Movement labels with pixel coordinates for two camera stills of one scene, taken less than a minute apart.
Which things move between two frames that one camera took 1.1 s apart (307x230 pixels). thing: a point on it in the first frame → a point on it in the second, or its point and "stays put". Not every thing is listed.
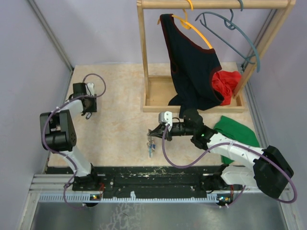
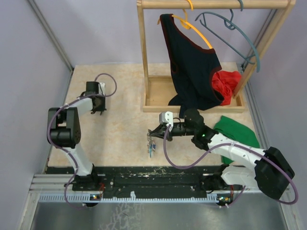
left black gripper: (93, 109) → (102, 109)
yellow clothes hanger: (185, 24) stays put
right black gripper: (159, 131) stays put
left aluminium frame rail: (53, 37) stays put
